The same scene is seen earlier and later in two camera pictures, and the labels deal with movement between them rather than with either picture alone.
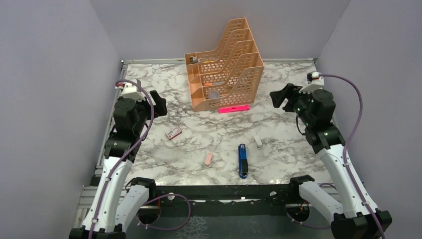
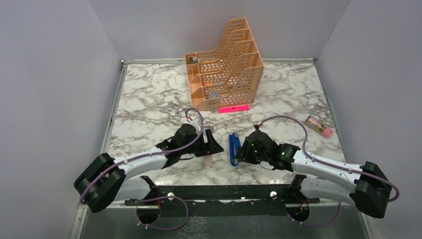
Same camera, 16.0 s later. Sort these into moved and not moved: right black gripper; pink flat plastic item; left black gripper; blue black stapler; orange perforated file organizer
Moved: blue black stapler; left black gripper; right black gripper
Not moved: orange perforated file organizer; pink flat plastic item
